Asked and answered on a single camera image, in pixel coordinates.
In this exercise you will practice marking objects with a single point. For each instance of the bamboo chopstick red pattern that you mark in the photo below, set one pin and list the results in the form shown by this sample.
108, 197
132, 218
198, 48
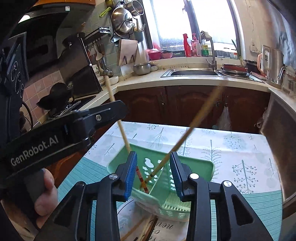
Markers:
127, 144

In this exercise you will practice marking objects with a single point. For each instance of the left hand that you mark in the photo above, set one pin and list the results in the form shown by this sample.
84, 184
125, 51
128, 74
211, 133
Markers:
48, 200

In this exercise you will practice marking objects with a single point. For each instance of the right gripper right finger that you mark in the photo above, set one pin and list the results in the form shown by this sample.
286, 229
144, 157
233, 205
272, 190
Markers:
191, 187

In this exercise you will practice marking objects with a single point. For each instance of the red bowl on sill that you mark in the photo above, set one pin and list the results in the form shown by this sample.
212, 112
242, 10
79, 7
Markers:
154, 54

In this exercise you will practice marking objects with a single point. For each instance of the teal patterned tablecloth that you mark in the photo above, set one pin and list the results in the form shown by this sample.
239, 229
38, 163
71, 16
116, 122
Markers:
244, 159

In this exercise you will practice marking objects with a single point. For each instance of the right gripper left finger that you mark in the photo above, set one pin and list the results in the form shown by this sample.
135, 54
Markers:
116, 187

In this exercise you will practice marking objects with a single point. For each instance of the white plastic bag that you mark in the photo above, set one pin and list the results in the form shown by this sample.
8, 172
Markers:
224, 122

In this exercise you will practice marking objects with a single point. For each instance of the stainless steel sink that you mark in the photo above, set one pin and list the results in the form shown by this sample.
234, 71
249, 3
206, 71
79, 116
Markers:
188, 72

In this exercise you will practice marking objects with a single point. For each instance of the steel electric kettle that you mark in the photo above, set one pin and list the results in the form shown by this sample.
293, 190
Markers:
269, 63

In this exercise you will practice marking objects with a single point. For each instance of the stacked red plates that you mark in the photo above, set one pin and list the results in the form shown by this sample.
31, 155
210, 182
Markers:
238, 70

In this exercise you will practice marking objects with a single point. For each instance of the bamboo chopstick dark tip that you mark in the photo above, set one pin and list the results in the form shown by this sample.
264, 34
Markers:
200, 116

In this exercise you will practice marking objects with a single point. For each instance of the black chopstick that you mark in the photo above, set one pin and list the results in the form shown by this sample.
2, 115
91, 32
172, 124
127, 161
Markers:
150, 229

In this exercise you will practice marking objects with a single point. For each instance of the wooden cutting board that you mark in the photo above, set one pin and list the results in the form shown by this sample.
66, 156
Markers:
127, 51

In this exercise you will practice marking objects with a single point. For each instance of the red spray bottle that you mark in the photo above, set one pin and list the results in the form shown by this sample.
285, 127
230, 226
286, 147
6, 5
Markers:
187, 47

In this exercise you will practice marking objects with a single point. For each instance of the brown bamboo chopstick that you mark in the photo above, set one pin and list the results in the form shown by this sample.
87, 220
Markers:
147, 218

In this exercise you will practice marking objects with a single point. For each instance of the green plastic utensil holder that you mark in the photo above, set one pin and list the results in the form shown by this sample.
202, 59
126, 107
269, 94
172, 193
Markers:
162, 199

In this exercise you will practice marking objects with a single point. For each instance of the small steel pot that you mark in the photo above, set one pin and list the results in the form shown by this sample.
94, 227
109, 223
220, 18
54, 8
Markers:
142, 68

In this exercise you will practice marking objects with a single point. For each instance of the hanging steel pot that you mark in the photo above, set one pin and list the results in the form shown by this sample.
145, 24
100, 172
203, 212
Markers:
122, 22

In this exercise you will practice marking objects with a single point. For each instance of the black wok on stove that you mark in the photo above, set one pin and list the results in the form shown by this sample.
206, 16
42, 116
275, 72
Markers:
58, 97

